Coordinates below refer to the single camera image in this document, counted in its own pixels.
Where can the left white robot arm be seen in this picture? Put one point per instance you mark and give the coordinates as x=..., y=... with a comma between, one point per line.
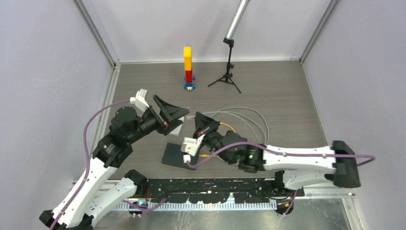
x=82, y=209

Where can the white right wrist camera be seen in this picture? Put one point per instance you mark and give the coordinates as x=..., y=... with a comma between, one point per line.
x=191, y=147

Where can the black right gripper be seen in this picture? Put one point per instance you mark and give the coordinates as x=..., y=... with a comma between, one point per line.
x=204, y=122

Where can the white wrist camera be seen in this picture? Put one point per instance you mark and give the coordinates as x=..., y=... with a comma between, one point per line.
x=191, y=147
x=139, y=101

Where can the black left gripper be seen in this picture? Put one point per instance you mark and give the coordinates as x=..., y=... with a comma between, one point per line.
x=169, y=112

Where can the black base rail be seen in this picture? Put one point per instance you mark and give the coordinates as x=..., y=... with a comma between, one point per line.
x=215, y=194

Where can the white network switch box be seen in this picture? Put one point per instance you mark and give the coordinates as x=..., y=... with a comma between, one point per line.
x=177, y=130

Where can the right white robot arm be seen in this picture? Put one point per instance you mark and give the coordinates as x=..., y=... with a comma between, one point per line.
x=294, y=168

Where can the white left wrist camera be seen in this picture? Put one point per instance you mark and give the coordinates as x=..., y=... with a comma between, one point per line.
x=139, y=101

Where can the dark grey foam pad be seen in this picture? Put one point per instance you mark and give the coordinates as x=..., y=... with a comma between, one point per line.
x=173, y=156

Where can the colourful toy block tower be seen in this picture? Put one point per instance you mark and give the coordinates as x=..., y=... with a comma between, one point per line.
x=189, y=76

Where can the black tripod with silver pole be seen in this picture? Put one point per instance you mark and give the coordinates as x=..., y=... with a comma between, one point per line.
x=228, y=39

